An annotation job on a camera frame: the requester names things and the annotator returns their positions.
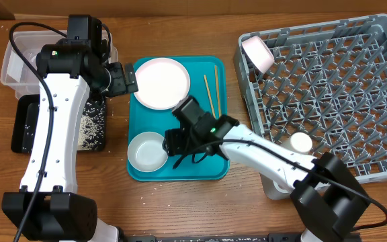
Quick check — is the grey bowl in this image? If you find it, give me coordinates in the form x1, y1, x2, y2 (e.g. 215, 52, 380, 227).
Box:
127, 132, 168, 173

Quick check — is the rice pile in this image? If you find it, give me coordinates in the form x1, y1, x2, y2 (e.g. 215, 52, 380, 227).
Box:
21, 97, 107, 151

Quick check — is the pink bowl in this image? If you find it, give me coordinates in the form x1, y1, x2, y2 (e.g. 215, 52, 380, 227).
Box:
241, 36, 275, 73

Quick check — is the white paper cup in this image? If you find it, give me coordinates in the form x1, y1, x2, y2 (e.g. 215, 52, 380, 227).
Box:
282, 132, 312, 155

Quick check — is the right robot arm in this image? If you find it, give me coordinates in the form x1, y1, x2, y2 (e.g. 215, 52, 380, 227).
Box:
163, 95, 371, 241

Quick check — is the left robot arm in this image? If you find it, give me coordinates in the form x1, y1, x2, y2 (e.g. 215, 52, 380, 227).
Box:
1, 15, 138, 241

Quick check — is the grey dishwasher rack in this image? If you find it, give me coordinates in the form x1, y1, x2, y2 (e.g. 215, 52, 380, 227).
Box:
233, 13, 387, 183

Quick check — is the large white plate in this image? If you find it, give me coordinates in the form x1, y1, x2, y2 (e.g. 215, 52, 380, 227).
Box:
134, 57, 191, 110

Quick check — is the right wooden chopstick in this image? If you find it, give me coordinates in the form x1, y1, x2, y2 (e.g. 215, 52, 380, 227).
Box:
214, 65, 222, 117

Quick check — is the wooden chopstick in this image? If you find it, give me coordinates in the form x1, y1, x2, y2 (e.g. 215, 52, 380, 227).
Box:
214, 65, 222, 117
204, 75, 216, 118

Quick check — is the left wooden chopstick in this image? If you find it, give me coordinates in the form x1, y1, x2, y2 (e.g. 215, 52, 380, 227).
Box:
204, 75, 216, 118

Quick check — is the black plastic tray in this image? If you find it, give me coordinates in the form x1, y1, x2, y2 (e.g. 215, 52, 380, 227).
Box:
10, 92, 108, 155

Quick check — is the teal serving tray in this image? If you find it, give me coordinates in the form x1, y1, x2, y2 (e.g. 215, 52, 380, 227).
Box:
127, 56, 230, 182

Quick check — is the clear plastic bin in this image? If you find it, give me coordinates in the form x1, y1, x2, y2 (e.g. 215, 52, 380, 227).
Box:
1, 31, 113, 107

